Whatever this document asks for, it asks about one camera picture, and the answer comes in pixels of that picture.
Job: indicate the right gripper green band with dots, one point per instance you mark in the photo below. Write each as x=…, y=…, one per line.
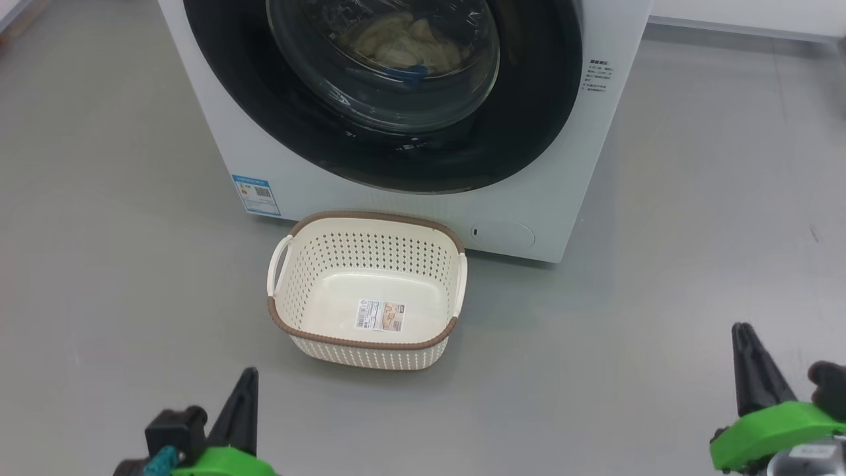
x=767, y=430

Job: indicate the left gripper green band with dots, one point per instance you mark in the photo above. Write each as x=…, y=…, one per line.
x=225, y=463

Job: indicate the washing machine glass door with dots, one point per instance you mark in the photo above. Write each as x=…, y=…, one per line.
x=231, y=79

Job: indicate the cream and blue patterned cloth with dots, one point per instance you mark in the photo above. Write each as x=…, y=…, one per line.
x=377, y=36

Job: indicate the white front-load washing machine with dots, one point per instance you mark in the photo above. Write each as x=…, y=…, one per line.
x=595, y=165

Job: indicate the cream perforated laundry basket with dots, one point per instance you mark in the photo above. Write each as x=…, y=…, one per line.
x=317, y=264

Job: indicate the paper label inside basket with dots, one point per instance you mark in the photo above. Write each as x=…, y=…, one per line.
x=380, y=315

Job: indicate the blue energy label sticker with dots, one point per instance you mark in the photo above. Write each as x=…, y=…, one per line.
x=256, y=195

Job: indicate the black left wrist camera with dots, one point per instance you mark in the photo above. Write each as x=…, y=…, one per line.
x=175, y=430

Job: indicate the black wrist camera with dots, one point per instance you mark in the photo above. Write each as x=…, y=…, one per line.
x=175, y=430
x=829, y=390

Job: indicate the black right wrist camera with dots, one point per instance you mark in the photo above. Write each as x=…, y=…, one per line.
x=829, y=390

